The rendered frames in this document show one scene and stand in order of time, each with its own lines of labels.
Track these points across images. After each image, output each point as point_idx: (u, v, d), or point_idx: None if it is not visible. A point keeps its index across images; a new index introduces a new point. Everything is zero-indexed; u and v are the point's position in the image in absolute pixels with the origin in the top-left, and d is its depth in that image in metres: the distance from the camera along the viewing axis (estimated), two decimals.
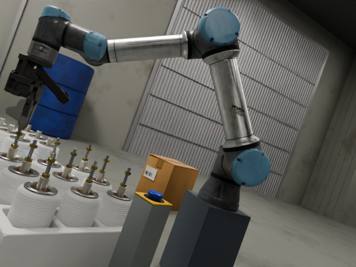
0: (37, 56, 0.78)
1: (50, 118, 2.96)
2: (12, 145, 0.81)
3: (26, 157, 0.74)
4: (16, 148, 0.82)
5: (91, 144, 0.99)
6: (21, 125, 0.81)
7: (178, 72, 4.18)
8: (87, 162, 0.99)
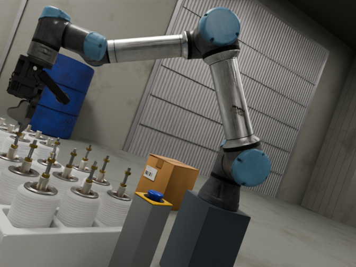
0: (41, 59, 0.78)
1: (50, 118, 2.96)
2: (17, 147, 0.82)
3: (26, 157, 0.74)
4: (14, 146, 0.83)
5: (91, 144, 0.99)
6: (22, 126, 0.82)
7: (178, 72, 4.18)
8: (87, 162, 0.99)
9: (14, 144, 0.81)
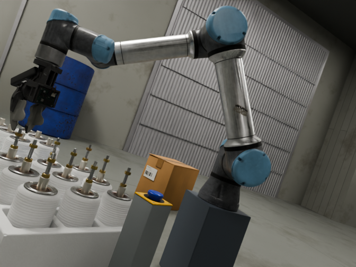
0: (59, 67, 0.84)
1: (50, 118, 2.96)
2: (11, 147, 0.81)
3: (26, 157, 0.74)
4: (16, 148, 0.82)
5: (91, 144, 0.99)
6: (26, 127, 0.83)
7: (178, 72, 4.18)
8: (87, 162, 0.99)
9: (14, 144, 0.82)
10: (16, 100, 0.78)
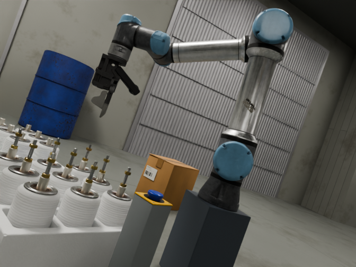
0: (117, 55, 0.96)
1: (50, 118, 2.96)
2: (10, 146, 0.81)
3: (26, 157, 0.74)
4: (14, 148, 0.81)
5: (91, 144, 0.99)
6: (101, 113, 0.98)
7: (178, 72, 4.18)
8: (87, 162, 0.99)
9: None
10: (107, 95, 1.03)
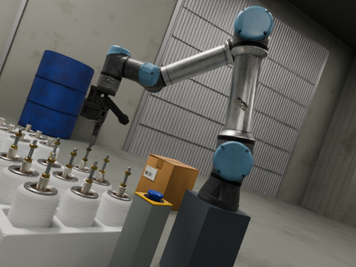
0: (105, 87, 0.96)
1: (50, 118, 2.96)
2: (10, 146, 0.81)
3: (26, 157, 0.74)
4: (14, 148, 0.81)
5: None
6: (91, 143, 0.99)
7: None
8: (87, 162, 0.99)
9: None
10: None
